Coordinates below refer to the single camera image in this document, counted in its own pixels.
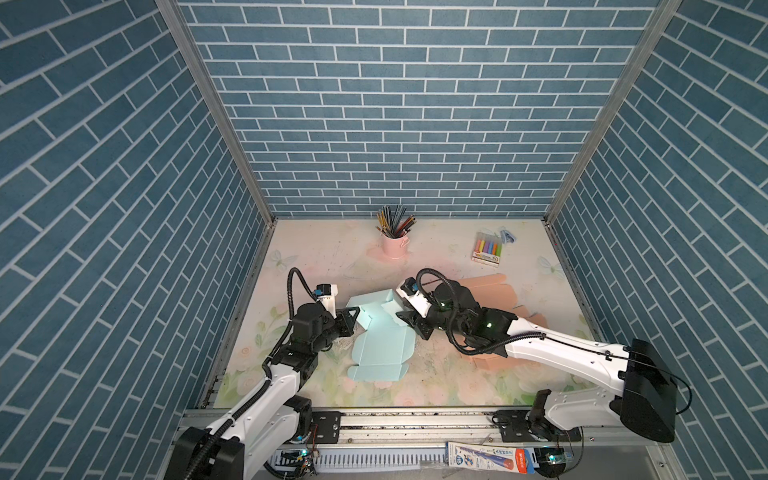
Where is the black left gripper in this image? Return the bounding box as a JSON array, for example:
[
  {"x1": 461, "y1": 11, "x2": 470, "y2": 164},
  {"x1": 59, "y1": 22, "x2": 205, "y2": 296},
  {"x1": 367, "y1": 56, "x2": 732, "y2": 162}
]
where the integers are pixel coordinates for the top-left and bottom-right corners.
[{"x1": 310, "y1": 305, "x2": 361, "y2": 356}]

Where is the light blue paper box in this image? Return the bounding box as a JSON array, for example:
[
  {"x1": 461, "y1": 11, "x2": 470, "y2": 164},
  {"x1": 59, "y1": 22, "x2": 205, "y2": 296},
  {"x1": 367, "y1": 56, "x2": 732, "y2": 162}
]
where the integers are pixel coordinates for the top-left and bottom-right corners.
[{"x1": 347, "y1": 290, "x2": 416, "y2": 382}]

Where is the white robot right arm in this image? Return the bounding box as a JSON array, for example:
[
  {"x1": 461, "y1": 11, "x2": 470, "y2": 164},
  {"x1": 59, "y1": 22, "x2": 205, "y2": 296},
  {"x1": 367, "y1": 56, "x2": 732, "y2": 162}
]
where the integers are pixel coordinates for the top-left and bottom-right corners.
[{"x1": 395, "y1": 268, "x2": 687, "y2": 443}]

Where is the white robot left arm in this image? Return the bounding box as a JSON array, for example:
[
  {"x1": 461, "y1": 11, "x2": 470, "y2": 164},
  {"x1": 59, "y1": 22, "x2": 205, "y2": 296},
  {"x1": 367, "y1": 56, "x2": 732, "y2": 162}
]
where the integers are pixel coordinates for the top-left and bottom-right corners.
[{"x1": 164, "y1": 267, "x2": 360, "y2": 479}]

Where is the pink flat paper box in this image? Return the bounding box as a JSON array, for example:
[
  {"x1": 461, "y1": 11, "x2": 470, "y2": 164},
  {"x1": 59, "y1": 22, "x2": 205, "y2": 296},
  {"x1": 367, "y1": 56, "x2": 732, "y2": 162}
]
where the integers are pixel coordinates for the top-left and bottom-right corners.
[{"x1": 459, "y1": 274, "x2": 548, "y2": 373}]

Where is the white toothpaste style box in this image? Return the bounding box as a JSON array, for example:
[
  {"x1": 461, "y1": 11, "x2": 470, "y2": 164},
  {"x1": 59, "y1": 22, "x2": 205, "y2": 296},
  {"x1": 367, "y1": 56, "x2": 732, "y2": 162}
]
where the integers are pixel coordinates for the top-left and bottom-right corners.
[{"x1": 446, "y1": 442, "x2": 538, "y2": 474}]

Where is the pink metal pencil bucket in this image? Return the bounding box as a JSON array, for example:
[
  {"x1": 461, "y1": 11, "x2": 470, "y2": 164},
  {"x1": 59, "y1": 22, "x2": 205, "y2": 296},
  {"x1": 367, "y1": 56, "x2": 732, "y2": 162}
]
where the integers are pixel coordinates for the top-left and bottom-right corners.
[{"x1": 381, "y1": 235, "x2": 410, "y2": 260}]

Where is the bundle of coloured pencils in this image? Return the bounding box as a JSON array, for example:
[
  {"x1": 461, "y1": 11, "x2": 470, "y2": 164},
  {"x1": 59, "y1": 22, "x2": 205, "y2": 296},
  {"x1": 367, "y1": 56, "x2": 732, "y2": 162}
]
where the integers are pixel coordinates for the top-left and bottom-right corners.
[{"x1": 376, "y1": 205, "x2": 416, "y2": 239}]

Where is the pack of coloured markers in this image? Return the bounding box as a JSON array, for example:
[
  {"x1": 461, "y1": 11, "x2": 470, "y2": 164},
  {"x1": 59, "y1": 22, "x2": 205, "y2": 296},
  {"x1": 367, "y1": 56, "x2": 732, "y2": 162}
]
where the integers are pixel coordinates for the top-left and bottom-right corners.
[{"x1": 471, "y1": 233, "x2": 503, "y2": 267}]

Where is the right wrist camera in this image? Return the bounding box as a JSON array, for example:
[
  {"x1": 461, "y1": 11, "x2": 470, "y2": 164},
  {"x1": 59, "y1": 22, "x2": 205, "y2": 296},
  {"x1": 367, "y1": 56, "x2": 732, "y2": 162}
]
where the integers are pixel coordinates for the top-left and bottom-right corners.
[{"x1": 395, "y1": 277, "x2": 431, "y2": 319}]

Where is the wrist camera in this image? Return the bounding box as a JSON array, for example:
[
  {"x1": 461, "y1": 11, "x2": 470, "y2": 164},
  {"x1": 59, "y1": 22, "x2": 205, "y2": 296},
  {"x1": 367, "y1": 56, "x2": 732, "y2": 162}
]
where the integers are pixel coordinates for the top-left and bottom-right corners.
[
  {"x1": 314, "y1": 283, "x2": 338, "y2": 318},
  {"x1": 395, "y1": 277, "x2": 431, "y2": 319}
]

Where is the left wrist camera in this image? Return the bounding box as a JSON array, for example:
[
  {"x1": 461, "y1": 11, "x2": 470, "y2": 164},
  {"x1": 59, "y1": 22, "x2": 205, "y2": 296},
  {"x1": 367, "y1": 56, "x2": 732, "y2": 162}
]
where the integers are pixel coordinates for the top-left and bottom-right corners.
[{"x1": 314, "y1": 283, "x2": 338, "y2": 318}]

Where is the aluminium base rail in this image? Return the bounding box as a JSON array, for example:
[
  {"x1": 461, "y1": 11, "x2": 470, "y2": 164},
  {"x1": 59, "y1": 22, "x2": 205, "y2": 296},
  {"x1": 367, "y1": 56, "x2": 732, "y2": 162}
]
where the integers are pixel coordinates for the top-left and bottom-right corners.
[{"x1": 312, "y1": 407, "x2": 556, "y2": 448}]

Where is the left aluminium corner post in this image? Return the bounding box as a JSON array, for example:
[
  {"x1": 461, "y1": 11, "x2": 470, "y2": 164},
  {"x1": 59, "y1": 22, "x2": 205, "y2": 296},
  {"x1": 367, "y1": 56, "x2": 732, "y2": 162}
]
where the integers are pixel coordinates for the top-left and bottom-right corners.
[{"x1": 155, "y1": 0, "x2": 277, "y2": 224}]

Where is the aluminium corner post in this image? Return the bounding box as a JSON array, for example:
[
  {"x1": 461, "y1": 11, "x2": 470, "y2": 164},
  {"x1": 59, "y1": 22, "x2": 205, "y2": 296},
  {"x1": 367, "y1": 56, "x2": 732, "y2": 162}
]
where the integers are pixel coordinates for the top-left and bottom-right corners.
[
  {"x1": 544, "y1": 0, "x2": 685, "y2": 224},
  {"x1": 155, "y1": 0, "x2": 277, "y2": 224}
]

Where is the right aluminium corner post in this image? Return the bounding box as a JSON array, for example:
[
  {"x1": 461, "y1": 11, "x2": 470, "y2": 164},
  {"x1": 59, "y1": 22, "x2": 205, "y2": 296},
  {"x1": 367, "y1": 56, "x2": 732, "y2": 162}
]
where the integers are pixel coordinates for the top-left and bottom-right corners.
[{"x1": 544, "y1": 0, "x2": 685, "y2": 224}]

